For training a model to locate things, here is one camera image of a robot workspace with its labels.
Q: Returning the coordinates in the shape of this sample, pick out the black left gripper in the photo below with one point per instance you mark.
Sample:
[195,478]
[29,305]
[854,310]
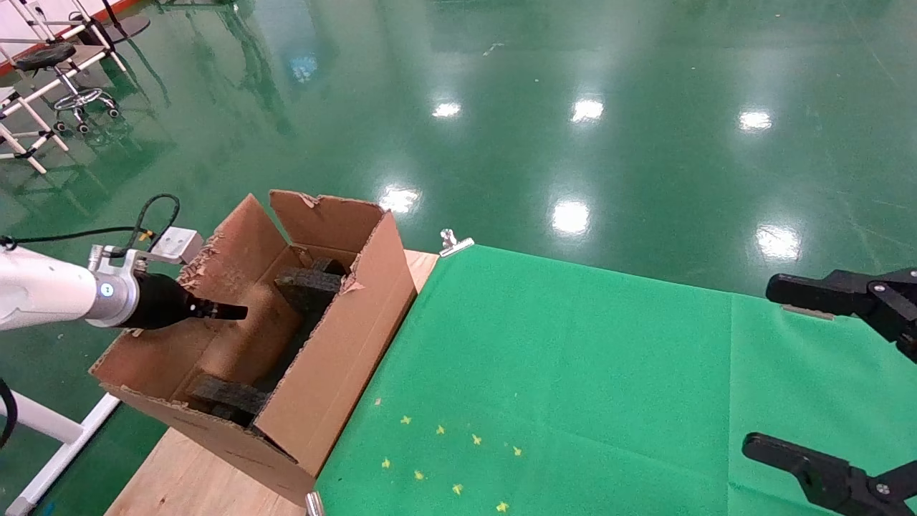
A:
[161,301]

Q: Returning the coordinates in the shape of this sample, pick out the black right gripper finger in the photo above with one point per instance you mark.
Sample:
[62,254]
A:
[824,476]
[845,294]

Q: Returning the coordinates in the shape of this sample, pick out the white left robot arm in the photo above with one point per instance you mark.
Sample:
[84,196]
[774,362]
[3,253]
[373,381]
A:
[43,287]

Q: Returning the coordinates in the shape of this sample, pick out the large open brown carton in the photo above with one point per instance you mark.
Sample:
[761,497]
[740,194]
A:
[344,373]

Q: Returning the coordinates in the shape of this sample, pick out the green table cloth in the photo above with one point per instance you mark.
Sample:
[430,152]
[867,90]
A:
[573,373]

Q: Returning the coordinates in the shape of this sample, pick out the black floor stand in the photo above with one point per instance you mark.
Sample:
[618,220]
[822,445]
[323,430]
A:
[125,29]

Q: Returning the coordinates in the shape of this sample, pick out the black round swivel stool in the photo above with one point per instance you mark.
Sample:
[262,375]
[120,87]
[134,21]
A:
[44,56]

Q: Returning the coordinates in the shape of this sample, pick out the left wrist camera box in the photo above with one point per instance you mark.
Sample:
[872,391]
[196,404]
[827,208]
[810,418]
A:
[175,245]

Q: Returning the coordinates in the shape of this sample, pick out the white tube table frame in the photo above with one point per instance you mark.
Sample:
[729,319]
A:
[43,423]

